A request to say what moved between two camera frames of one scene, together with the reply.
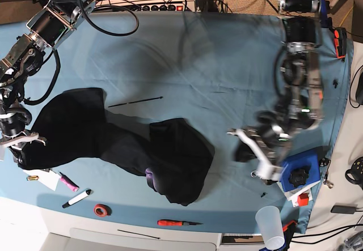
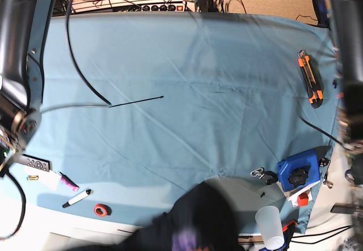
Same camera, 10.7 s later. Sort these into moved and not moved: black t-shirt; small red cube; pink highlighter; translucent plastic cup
Moved: black t-shirt
Not moved: pink highlighter; translucent plastic cup; small red cube
